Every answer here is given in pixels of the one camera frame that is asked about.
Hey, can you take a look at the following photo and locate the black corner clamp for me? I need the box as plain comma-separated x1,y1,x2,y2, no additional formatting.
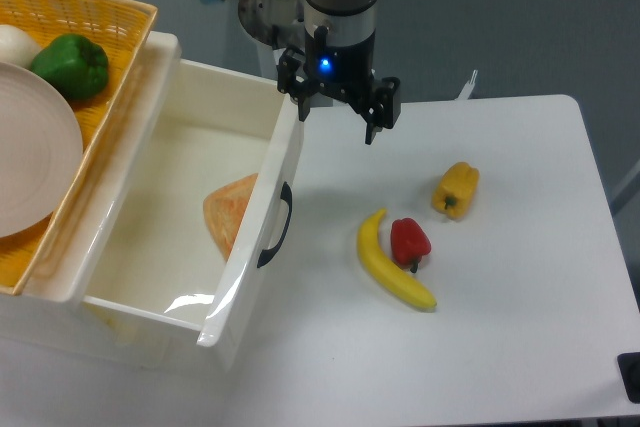
617,352,640,404

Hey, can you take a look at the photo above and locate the yellow banana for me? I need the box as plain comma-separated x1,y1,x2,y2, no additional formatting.
356,209,437,311

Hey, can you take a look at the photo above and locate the white onion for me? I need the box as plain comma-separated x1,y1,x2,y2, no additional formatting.
0,24,42,69

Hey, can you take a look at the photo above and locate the pink round plate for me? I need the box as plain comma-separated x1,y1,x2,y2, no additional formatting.
1,63,83,237

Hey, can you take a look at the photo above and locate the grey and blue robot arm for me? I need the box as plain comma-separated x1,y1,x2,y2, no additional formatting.
203,0,401,144

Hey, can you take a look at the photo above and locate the yellow bell pepper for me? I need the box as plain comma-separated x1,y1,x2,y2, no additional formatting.
431,162,480,220

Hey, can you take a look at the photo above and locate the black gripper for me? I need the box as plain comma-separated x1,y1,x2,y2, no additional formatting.
277,34,401,145

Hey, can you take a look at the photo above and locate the yellow woven basket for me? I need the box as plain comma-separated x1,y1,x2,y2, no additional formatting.
0,0,159,297

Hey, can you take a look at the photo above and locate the orange bread slice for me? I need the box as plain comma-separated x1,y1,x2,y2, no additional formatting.
203,173,258,261

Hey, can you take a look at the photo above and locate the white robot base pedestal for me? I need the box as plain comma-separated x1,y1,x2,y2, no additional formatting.
237,0,306,82

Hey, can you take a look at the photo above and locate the red bell pepper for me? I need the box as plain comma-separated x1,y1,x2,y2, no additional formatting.
390,218,432,274

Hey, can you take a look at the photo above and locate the white bracket behind table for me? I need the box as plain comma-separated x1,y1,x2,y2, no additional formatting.
455,69,479,101

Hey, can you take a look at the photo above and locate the white drawer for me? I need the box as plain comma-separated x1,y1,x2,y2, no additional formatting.
79,58,307,348

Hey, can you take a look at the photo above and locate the white drawer cabinet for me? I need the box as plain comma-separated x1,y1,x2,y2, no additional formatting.
1,33,237,366

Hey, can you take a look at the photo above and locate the green bell pepper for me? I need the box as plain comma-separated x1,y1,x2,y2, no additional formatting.
29,34,109,101

